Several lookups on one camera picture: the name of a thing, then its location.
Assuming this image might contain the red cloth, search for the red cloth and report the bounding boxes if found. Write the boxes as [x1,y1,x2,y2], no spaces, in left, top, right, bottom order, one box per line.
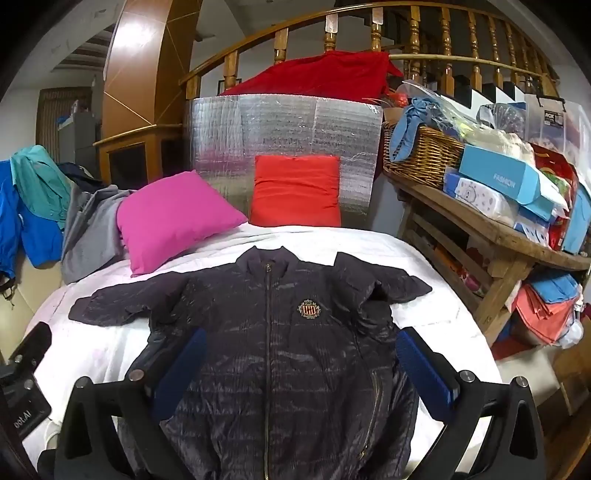
[219,51,404,103]

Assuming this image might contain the clear plastic storage bin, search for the clear plastic storage bin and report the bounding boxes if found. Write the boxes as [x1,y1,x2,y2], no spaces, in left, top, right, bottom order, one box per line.
[524,95,591,171]

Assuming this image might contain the wooden table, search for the wooden table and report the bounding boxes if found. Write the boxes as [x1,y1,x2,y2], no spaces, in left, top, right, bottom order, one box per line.
[383,171,591,347]

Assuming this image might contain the light blue cardboard box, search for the light blue cardboard box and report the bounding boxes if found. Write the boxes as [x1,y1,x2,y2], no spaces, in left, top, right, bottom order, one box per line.
[458,144,568,222]

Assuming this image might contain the wicker basket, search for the wicker basket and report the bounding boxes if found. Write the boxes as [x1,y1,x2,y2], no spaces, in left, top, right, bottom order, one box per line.
[382,121,465,190]

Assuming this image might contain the silver foil insulation mat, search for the silver foil insulation mat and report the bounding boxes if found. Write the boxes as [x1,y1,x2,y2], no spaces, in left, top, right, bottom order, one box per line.
[185,95,384,232]

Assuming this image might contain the blue cloth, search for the blue cloth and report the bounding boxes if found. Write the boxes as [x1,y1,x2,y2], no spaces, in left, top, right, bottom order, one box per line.
[390,97,439,162]

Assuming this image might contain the blue folded clothes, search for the blue folded clothes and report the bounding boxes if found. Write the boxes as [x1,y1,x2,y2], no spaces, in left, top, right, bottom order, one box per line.
[529,270,583,305]

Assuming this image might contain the dark navy garment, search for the dark navy garment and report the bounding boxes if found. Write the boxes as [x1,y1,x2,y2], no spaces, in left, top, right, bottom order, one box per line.
[58,161,105,192]

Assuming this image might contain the wooden stair railing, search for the wooden stair railing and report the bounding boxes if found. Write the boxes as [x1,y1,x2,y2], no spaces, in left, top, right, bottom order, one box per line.
[179,2,561,100]

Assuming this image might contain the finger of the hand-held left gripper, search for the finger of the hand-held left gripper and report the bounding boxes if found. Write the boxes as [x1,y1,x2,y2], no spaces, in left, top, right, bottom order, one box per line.
[9,322,52,370]

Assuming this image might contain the teal jacket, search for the teal jacket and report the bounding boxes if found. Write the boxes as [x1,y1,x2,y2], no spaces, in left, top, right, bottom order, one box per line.
[10,145,75,232]

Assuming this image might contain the grey garment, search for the grey garment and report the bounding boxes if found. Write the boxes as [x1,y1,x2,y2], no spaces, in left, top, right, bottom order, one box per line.
[61,185,134,284]

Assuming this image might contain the red pillow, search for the red pillow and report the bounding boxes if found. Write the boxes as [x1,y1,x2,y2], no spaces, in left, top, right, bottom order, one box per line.
[249,154,342,228]

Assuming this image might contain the blue jacket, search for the blue jacket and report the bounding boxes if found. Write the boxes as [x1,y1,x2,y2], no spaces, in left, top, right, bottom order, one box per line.
[0,159,65,278]

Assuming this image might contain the white blanket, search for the white blanket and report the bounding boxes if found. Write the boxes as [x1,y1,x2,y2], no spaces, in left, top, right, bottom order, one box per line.
[23,222,504,467]

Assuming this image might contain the plastic bag of patterned cloth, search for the plastic bag of patterned cloth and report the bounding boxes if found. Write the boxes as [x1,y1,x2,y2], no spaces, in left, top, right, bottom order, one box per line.
[478,102,527,139]

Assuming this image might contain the white staircase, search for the white staircase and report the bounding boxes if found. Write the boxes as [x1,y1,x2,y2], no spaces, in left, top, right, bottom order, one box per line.
[452,76,561,109]

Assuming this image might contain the brown curtain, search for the brown curtain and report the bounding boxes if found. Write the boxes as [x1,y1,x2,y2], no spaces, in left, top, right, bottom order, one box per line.
[37,88,93,160]

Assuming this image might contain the black puffer jacket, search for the black puffer jacket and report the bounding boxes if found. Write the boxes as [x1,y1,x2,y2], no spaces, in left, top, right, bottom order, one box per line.
[68,246,433,480]

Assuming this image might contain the white printed tissue pack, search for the white printed tissue pack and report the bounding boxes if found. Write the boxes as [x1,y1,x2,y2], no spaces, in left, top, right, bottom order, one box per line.
[443,168,520,227]

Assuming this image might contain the pink pillow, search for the pink pillow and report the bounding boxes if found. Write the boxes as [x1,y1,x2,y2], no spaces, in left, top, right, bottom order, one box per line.
[116,170,249,278]

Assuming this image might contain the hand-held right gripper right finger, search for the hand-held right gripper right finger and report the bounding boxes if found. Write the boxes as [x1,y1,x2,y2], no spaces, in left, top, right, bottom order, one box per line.
[396,327,548,480]

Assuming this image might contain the coral folded clothes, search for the coral folded clothes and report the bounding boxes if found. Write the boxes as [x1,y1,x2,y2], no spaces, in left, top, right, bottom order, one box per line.
[512,284,580,347]

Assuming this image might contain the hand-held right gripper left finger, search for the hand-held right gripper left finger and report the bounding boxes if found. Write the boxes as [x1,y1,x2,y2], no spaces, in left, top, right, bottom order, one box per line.
[55,328,208,480]

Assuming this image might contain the grey refrigerator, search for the grey refrigerator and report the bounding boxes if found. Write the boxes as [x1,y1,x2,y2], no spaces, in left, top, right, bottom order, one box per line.
[58,111,102,171]

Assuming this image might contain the red patterned bag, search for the red patterned bag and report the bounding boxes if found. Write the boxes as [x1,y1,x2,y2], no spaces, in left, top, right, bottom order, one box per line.
[531,143,580,252]

